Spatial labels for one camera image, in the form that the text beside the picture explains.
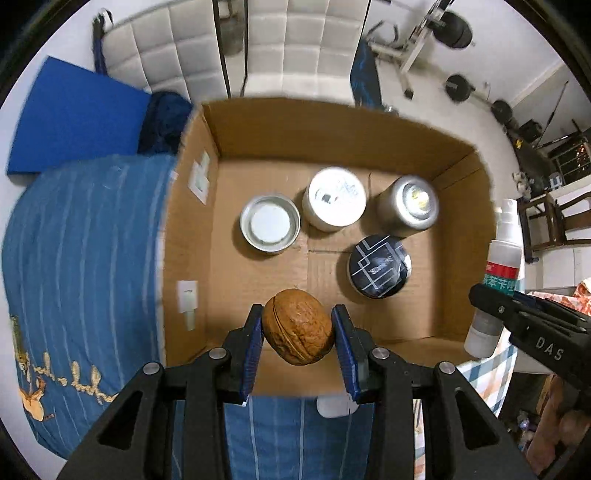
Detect white round jar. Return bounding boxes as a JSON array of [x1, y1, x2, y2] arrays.
[[302, 167, 368, 233]]

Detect black round tin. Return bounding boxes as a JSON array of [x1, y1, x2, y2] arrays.
[[347, 234, 413, 300]]

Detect brown walnut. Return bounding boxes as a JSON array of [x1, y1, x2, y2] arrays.
[[262, 289, 335, 366]]

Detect tall silver tin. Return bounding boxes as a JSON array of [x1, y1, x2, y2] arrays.
[[376, 174, 439, 238]]

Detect white oval case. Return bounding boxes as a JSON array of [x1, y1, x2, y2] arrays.
[[316, 394, 358, 420]]

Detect cardboard box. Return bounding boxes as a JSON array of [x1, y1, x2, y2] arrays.
[[159, 97, 497, 398]]

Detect dark blue cloth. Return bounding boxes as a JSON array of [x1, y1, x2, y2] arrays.
[[137, 91, 194, 155]]

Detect blue foam mat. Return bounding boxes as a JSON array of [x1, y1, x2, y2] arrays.
[[7, 56, 152, 175]]

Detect white padded chair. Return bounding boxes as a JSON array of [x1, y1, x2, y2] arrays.
[[99, 0, 232, 100], [242, 0, 370, 104]]

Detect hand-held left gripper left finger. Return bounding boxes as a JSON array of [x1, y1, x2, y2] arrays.
[[55, 304, 266, 480]]

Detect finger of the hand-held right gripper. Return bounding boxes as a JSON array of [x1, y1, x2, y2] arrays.
[[514, 291, 591, 325], [468, 284, 532, 336]]

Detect white spray bottle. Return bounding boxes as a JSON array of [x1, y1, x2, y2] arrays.
[[464, 198, 525, 358]]

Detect short barbell with black plates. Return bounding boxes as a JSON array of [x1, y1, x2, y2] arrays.
[[445, 74, 514, 125]]

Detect person's right hand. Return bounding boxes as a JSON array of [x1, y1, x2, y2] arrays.
[[526, 406, 591, 480]]

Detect black weight bench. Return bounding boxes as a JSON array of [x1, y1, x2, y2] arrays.
[[349, 39, 384, 109]]

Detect dark strap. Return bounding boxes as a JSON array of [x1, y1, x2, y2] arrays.
[[92, 11, 109, 75]]

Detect long barbell with black plates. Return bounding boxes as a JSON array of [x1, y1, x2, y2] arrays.
[[436, 11, 475, 49]]

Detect blue striped blanket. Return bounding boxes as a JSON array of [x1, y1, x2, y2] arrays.
[[2, 154, 416, 480]]

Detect orange patterned cloth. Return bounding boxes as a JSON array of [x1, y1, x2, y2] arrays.
[[570, 282, 591, 317]]

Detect shallow silver tin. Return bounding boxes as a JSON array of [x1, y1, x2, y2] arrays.
[[240, 195, 302, 256]]

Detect black speaker box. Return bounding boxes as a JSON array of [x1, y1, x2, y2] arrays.
[[519, 119, 543, 144]]

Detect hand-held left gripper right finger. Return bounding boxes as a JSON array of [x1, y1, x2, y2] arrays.
[[330, 305, 541, 480]]

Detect dark wooden chair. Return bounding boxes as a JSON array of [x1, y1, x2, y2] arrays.
[[517, 191, 591, 252]]

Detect plaid blanket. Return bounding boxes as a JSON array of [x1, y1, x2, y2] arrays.
[[411, 342, 522, 462]]

